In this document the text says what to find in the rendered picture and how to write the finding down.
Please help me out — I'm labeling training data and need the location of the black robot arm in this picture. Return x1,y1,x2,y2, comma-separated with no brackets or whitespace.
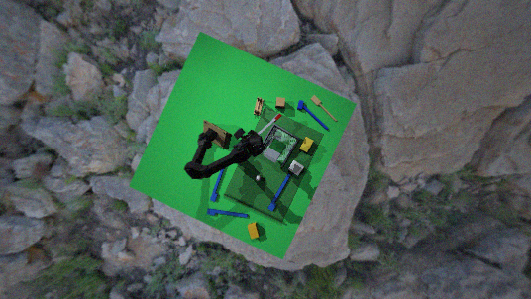
184,128,264,180

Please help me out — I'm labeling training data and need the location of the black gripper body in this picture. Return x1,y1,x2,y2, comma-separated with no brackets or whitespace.
234,128,262,157

